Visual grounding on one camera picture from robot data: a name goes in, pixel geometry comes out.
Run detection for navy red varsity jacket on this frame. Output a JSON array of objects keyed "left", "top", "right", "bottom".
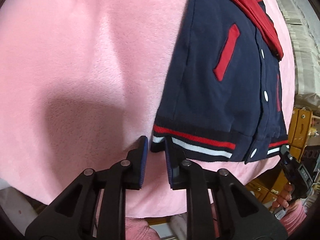
[{"left": 151, "top": 0, "right": 288, "bottom": 163}]

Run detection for person right hand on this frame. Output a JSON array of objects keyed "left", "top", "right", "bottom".
[{"left": 272, "top": 183, "right": 298, "bottom": 211}]

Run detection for yellow wooden drawer cabinet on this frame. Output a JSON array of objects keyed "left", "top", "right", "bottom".
[{"left": 246, "top": 108, "right": 319, "bottom": 204}]

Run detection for pink pajama legs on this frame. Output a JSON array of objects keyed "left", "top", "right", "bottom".
[{"left": 125, "top": 200, "right": 306, "bottom": 240}]

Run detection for pink plush bed blanket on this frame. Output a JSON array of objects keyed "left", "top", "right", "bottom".
[{"left": 0, "top": 0, "right": 298, "bottom": 218}]

